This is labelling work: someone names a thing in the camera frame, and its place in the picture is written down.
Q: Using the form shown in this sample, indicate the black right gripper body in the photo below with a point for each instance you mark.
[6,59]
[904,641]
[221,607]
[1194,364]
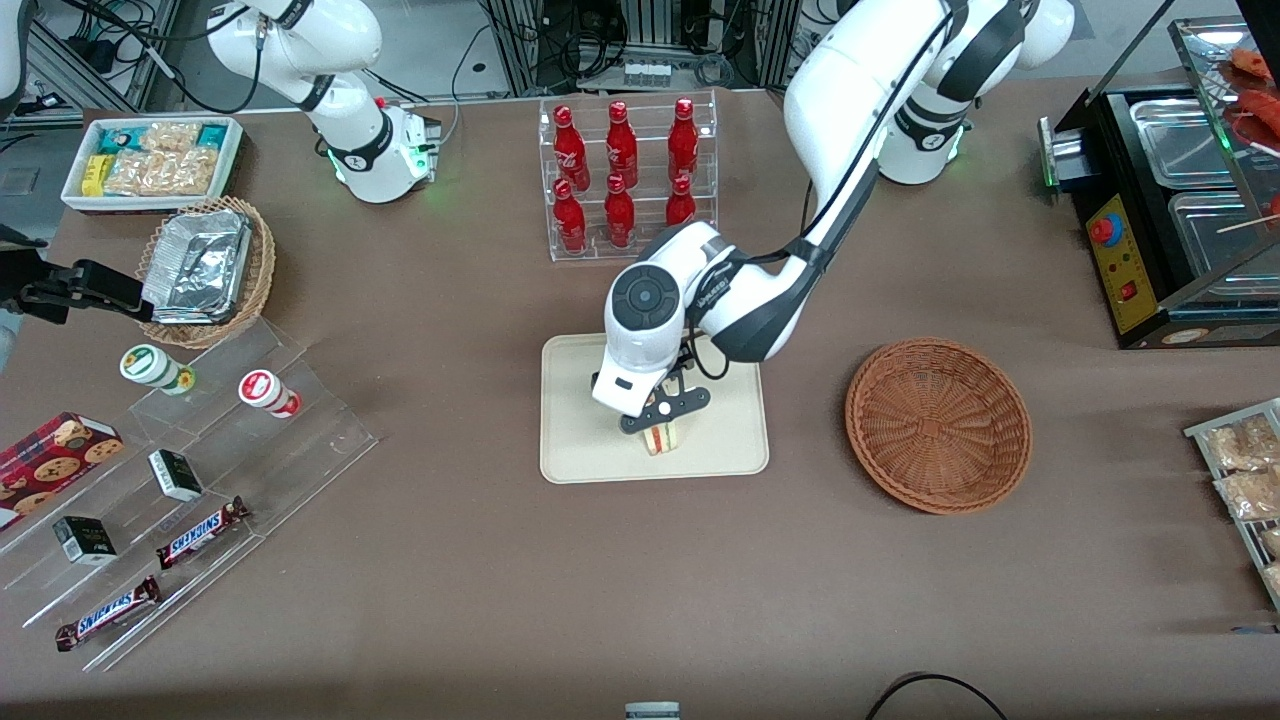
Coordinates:
[52,288]

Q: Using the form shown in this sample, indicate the triangle sandwich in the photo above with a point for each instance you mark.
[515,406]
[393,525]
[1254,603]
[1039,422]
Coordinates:
[662,440]

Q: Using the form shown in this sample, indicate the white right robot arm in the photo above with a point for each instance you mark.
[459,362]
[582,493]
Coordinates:
[340,60]

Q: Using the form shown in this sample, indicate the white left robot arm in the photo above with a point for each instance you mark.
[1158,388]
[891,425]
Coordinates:
[860,90]

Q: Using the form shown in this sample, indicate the cream rectangular tray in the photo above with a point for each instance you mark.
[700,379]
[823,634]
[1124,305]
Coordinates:
[580,450]

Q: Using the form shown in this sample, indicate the oval tan wicker basket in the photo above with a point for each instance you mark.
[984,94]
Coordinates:
[262,270]

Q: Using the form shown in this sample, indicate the round brown wicker basket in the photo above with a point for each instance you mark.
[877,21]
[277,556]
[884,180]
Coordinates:
[935,425]

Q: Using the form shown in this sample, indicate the green lid cup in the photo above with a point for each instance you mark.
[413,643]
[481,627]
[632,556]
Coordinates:
[150,366]

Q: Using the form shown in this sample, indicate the silver foil container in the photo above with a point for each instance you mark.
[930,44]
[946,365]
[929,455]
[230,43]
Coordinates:
[196,265]

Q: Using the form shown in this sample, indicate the yellow snack packet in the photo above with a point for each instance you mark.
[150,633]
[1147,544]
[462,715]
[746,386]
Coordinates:
[96,175]

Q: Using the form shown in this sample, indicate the clear rice cracker bag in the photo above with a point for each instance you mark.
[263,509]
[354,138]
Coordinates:
[160,172]
[170,136]

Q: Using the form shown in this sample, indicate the teal snack packet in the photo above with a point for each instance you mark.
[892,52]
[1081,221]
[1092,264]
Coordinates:
[118,140]
[211,136]

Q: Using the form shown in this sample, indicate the clear acrylic bottle rack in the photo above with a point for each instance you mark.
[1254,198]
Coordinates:
[645,250]

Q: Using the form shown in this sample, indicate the red cookie box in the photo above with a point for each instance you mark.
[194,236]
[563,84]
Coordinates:
[50,460]

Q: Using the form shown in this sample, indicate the red lid cup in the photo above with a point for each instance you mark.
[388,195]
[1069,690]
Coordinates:
[264,390]

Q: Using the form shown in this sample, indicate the white snack bin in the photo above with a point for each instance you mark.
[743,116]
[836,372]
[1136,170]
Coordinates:
[232,150]

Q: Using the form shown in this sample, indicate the red soda bottle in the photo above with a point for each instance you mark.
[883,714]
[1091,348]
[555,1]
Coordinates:
[569,220]
[683,142]
[621,148]
[569,150]
[619,216]
[680,205]

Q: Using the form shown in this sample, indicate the small black box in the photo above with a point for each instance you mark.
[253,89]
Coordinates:
[84,540]
[175,475]

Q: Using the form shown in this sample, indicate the clear acrylic stepped display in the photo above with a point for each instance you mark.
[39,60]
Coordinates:
[280,460]

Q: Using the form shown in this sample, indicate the Snickers chocolate bar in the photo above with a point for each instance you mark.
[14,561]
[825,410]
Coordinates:
[108,613]
[200,534]

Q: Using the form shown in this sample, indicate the grey device edge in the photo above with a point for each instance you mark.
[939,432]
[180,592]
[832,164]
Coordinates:
[652,711]

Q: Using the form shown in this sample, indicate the white power strip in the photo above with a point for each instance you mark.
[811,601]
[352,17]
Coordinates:
[647,73]

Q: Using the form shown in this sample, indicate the black hot food warmer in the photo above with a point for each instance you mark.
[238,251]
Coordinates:
[1125,265]

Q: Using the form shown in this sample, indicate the steel warmer pan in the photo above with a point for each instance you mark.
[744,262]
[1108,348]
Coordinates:
[1180,140]
[1210,255]

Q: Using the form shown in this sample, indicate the clear fried snack bag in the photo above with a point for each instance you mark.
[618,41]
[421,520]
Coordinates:
[1274,580]
[1272,542]
[1245,445]
[1250,495]

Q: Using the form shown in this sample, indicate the wooden skewer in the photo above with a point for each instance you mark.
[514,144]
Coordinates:
[1250,223]

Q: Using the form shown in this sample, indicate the aluminium frame rack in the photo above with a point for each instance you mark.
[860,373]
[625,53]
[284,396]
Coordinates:
[590,30]

